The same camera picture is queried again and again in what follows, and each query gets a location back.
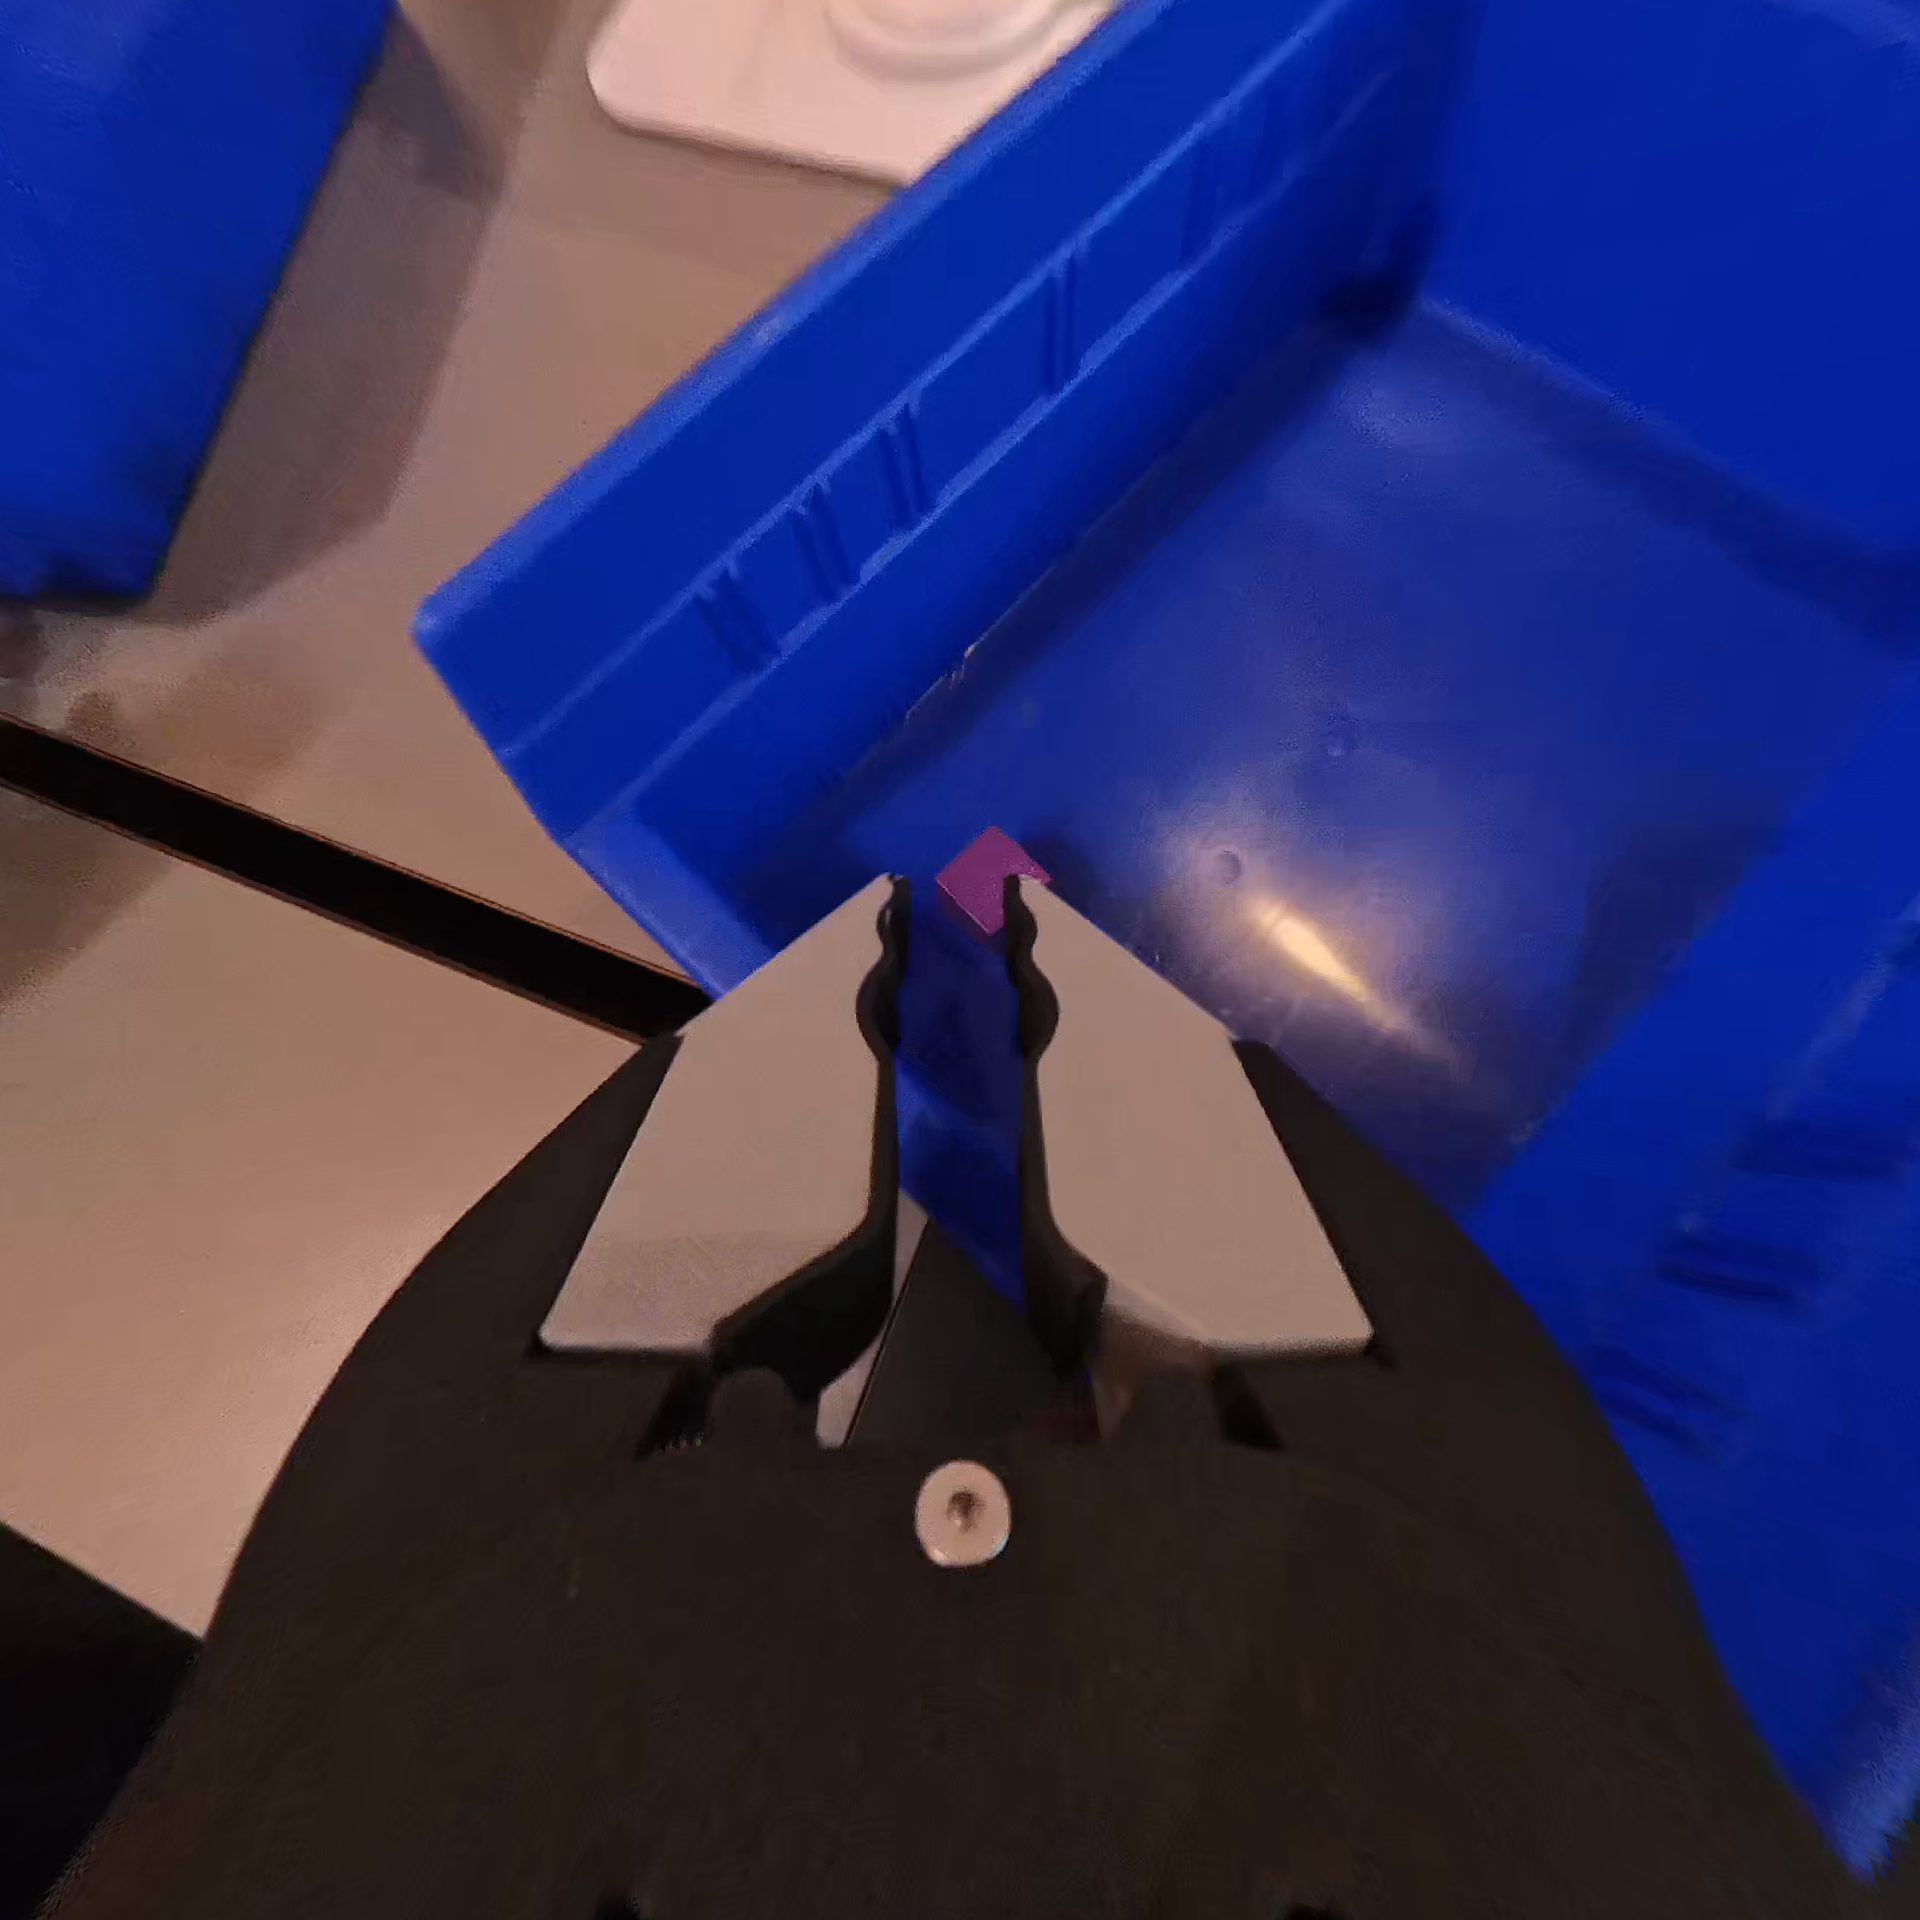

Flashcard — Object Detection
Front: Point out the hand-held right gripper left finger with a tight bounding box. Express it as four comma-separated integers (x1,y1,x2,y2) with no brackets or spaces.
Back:
531,872,916,1398

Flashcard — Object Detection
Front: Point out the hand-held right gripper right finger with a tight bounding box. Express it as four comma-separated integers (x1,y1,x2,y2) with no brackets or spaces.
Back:
1007,872,1376,1375

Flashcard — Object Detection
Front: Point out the purple cube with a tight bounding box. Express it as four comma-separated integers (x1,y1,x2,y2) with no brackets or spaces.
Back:
933,824,1051,950

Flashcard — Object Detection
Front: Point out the blue plastic bin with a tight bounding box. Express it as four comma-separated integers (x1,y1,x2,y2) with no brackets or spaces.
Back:
0,0,395,603
416,0,1920,1880

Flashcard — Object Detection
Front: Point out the wooden document stand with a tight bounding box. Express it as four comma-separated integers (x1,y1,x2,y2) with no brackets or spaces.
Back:
581,0,1119,184

